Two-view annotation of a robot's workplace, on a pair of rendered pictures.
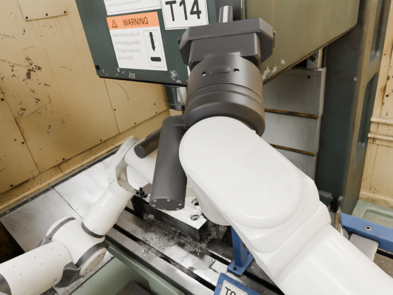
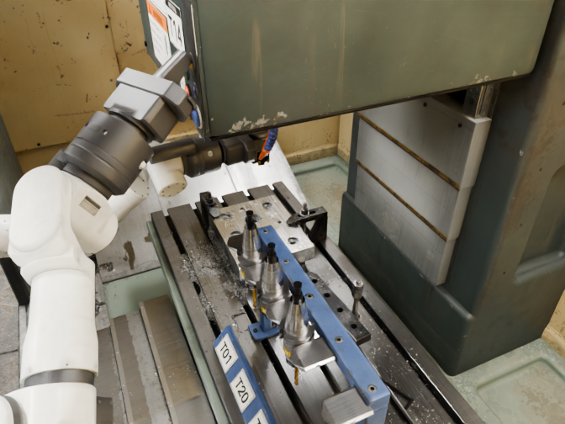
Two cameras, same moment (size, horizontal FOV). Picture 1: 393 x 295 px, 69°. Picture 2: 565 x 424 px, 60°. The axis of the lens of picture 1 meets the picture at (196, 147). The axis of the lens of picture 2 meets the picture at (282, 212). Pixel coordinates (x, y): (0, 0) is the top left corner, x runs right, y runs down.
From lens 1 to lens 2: 0.51 m
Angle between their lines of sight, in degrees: 21
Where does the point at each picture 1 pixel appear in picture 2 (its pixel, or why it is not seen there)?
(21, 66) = not seen: outside the picture
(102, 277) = (150, 279)
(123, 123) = not seen: hidden behind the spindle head
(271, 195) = (29, 232)
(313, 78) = (465, 129)
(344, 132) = (493, 225)
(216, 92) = (76, 145)
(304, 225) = (41, 259)
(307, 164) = (437, 250)
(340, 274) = (43, 295)
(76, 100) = not seen: hidden behind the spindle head
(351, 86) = (514, 162)
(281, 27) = (277, 76)
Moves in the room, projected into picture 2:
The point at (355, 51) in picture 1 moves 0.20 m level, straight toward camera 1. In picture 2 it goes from (530, 112) to (468, 140)
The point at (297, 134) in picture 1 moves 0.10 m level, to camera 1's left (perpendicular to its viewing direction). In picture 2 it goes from (434, 202) to (396, 194)
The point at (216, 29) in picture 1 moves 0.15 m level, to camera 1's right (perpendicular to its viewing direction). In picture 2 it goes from (138, 80) to (242, 97)
